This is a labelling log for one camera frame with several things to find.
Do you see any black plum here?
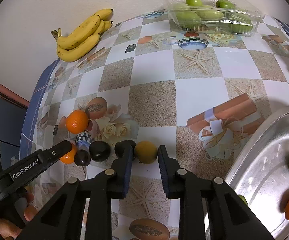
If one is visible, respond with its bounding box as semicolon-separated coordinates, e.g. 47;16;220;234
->
74;150;91;167
89;141;111;162
114;140;136;160

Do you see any clear plastic fruit box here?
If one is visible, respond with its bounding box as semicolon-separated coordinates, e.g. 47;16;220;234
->
163;0;265;36

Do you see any tan longan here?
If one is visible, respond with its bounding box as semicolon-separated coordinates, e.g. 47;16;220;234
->
135;141;157;164

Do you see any yellow banana bunch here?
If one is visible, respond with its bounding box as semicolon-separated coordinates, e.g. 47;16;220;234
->
51;9;113;62

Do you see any large steel bowl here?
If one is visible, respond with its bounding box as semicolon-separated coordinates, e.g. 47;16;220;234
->
225;106;289;239

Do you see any large green mango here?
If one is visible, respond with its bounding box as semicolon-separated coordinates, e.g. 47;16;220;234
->
238;194;248;206

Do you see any checkered vinyl tablecloth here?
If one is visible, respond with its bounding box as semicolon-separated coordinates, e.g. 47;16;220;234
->
20;11;289;239

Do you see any person left hand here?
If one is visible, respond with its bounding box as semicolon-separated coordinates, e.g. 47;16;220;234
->
0;192;38;239

